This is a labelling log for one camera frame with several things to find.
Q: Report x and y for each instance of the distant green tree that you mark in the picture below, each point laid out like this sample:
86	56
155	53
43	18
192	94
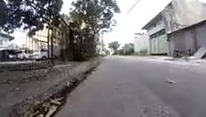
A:
114	46

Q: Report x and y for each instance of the grey asphalt road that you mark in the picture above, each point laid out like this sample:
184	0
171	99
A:
132	90

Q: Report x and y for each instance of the tall green tree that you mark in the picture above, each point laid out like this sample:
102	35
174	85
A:
90	15

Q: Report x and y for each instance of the pale multi-storey building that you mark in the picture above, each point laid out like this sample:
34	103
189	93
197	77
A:
40	39

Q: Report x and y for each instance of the white vehicle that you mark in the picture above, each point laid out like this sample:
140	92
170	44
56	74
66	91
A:
36	55

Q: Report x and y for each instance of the grey warehouse building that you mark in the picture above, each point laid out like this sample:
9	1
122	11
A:
176	23

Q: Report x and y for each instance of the low fence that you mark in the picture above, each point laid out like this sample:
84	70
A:
18	66

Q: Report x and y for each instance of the dirt verge with debris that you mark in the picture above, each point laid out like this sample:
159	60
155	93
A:
22	88

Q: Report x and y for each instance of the large dark tree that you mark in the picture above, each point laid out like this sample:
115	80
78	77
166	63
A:
25	11

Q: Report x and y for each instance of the grey shed with boards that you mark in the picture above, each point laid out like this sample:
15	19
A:
193	37

